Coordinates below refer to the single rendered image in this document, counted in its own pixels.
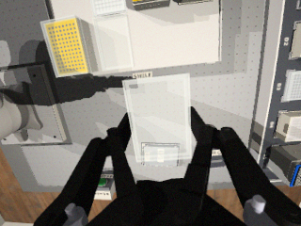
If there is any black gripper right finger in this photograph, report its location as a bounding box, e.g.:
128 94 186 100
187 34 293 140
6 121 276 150
173 106 301 226

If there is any clear plastic lid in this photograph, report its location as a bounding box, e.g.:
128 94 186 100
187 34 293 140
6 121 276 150
40 15 92 78
122 72 192 162
92 12 135 71

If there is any dark grey rectangular nest with label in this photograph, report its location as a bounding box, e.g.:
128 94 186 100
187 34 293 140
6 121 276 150
211 149 226 169

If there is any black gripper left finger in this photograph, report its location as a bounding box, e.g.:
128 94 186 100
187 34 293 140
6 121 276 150
33 112 146 226

